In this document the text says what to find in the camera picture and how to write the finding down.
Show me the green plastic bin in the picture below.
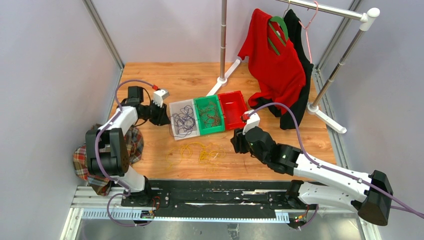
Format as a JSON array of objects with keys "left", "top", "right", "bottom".
[{"left": 193, "top": 95, "right": 225, "bottom": 136}]

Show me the red plastic bin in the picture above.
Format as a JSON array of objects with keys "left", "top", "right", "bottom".
[{"left": 217, "top": 90, "right": 248, "bottom": 131}]

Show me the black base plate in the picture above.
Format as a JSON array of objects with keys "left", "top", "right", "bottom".
[{"left": 121, "top": 179, "right": 320, "bottom": 220}]

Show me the blue thin cable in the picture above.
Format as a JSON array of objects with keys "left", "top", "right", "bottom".
[
  {"left": 171, "top": 105, "right": 190, "bottom": 137},
  {"left": 177, "top": 104, "right": 198, "bottom": 133}
]

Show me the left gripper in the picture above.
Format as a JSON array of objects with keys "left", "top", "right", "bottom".
[{"left": 141, "top": 100, "right": 171, "bottom": 126}]

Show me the metal clothes rack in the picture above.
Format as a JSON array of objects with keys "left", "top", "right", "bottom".
[{"left": 206, "top": 0, "right": 381, "bottom": 134}]

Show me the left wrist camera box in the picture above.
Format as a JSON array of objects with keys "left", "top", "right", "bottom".
[{"left": 152, "top": 89, "right": 170, "bottom": 108}]

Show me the green clothes hanger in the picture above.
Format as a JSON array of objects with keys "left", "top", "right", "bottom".
[{"left": 267, "top": 16, "right": 290, "bottom": 56}]

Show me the red thin cable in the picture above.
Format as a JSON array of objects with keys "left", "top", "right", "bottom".
[{"left": 197, "top": 100, "right": 222, "bottom": 128}]

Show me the pink clothes hanger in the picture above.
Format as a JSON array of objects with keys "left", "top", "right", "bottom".
[{"left": 298, "top": 0, "right": 319, "bottom": 64}]

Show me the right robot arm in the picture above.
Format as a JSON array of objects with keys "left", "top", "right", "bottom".
[{"left": 230, "top": 126, "right": 393, "bottom": 226}]

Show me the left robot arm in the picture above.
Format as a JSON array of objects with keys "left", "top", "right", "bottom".
[{"left": 85, "top": 86, "right": 170, "bottom": 207}]

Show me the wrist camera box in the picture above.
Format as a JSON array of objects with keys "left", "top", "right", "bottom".
[
  {"left": 152, "top": 89, "right": 170, "bottom": 108},
  {"left": 241, "top": 111, "right": 261, "bottom": 135}
]

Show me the red shirt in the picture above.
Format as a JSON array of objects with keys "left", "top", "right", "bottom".
[{"left": 238, "top": 8, "right": 306, "bottom": 108}]

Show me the black shirt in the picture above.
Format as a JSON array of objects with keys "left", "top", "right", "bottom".
[{"left": 268, "top": 9, "right": 314, "bottom": 130}]

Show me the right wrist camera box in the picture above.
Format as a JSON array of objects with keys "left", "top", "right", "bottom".
[{"left": 241, "top": 111, "right": 261, "bottom": 135}]

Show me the white plastic bin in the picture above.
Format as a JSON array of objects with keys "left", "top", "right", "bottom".
[{"left": 169, "top": 99, "right": 200, "bottom": 141}]

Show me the aluminium frame rail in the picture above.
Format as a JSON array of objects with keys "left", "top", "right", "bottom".
[{"left": 82, "top": 0, "right": 125, "bottom": 72}]

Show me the plaid flannel shirt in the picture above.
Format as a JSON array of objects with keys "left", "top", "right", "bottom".
[{"left": 72, "top": 127, "right": 144, "bottom": 196}]

